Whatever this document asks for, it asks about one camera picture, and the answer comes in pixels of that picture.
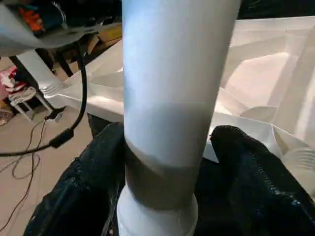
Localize small white stool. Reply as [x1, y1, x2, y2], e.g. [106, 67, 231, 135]
[7, 86, 54, 122]

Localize white plastic table top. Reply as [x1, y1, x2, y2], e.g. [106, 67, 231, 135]
[47, 15, 315, 198]

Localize brown cardboard box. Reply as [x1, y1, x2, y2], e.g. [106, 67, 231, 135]
[86, 24, 123, 56]

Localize black floor cable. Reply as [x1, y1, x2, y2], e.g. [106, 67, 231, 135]
[0, 42, 89, 158]

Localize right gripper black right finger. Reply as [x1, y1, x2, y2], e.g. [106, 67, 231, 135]
[194, 125, 315, 236]

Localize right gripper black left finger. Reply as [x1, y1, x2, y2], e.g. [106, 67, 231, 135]
[22, 121, 126, 236]

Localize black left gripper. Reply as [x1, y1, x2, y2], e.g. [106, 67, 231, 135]
[19, 0, 123, 36]

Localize pink cloth bundle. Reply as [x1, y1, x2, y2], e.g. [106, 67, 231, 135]
[0, 66, 24, 101]

